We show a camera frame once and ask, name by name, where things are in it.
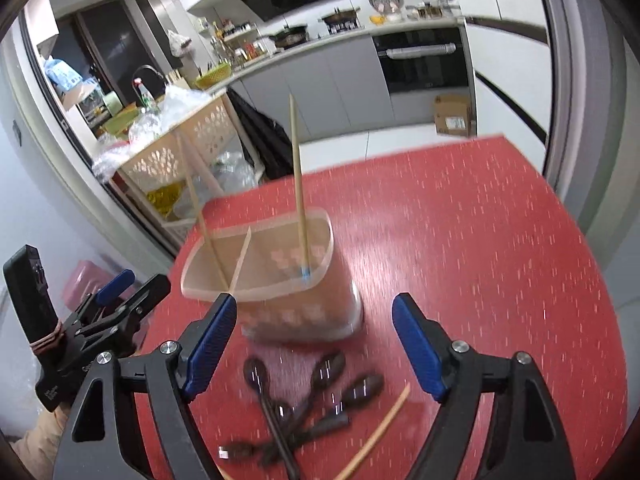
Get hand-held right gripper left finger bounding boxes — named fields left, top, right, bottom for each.
left=52, top=292, right=238, bottom=480

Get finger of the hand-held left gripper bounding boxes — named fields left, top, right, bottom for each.
left=100, top=275, right=172, bottom=321
left=75, top=269, right=137, bottom=321

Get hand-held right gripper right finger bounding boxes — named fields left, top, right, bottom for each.
left=391, top=292, right=578, bottom=480

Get beige plastic utensil holder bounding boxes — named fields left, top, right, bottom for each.
left=181, top=207, right=363, bottom=343

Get pink plastic stool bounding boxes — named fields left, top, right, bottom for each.
left=61, top=259, right=121, bottom=320

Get yellow cooking oil bottle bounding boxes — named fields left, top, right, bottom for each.
left=145, top=182, right=188, bottom=218

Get clear plastic bags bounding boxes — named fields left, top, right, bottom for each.
left=91, top=84, right=211, bottom=178

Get beige perforated basket cart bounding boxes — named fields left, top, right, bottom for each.
left=116, top=94, right=262, bottom=233

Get dish soap bottle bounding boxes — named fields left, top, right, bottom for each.
left=132, top=77, right=158, bottom=113

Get black hanging bag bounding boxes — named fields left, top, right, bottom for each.
left=227, top=87, right=297, bottom=182

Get black kitchen faucet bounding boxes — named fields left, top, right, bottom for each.
left=131, top=64, right=168, bottom=96

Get blue printed bag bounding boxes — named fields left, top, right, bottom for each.
left=44, top=57, right=83, bottom=93

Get yellow green woven basket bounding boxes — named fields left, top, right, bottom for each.
left=195, top=64, right=233, bottom=90

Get cardboard box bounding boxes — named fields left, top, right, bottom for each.
left=433, top=93, right=474, bottom=137

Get white hanging plastic bag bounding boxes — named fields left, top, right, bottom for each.
left=167, top=30, right=193, bottom=58

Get spice bottle rack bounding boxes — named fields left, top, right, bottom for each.
left=212, top=19, right=271, bottom=66

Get black built-in oven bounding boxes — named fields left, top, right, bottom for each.
left=372, top=27, right=477, bottom=96

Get black wok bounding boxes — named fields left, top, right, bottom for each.
left=267, top=24, right=311, bottom=48

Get brass cooking pot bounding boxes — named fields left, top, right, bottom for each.
left=320, top=7, right=362, bottom=31

